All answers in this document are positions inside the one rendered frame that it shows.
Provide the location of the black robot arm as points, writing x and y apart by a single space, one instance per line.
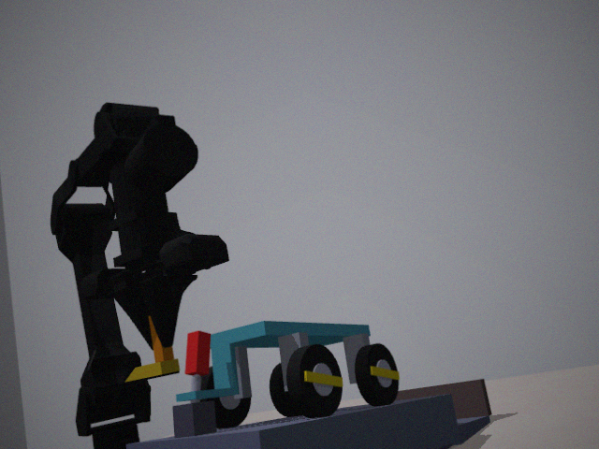
143 154

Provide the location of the yellow wedge chock with orange handle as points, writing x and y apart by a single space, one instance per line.
165 363

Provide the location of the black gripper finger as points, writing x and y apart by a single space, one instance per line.
163 296
133 303

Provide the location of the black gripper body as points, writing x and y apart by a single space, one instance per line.
146 243

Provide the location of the dark grey ramp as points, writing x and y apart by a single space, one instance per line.
433 417

